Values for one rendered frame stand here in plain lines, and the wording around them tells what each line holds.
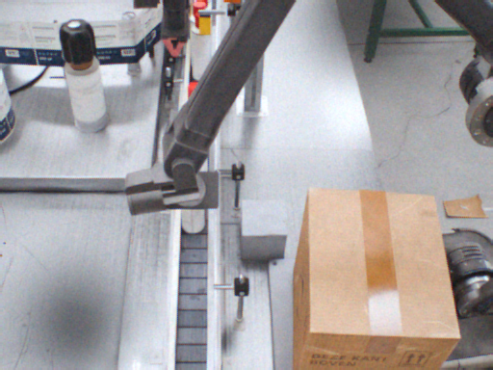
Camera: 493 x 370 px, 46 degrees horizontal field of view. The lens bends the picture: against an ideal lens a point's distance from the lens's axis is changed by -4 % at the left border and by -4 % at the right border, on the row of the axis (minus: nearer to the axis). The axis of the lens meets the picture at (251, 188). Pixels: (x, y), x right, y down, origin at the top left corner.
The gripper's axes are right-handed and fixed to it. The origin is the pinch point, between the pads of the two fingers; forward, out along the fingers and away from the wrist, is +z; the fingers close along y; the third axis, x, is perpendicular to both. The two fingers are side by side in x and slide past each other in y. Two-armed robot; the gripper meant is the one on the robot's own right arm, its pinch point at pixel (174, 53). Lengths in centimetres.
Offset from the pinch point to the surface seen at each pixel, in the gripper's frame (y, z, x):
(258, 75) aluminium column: 2.0, 5.3, 21.9
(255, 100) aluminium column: 2.1, 13.9, 21.8
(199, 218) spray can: 47.8, 7.8, 6.9
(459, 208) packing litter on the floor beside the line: -29, 98, 119
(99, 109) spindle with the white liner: 13.8, 7.3, -18.5
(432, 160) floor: -59, 99, 115
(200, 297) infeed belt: 64, 13, 7
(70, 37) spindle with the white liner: 14.5, -15.0, -22.7
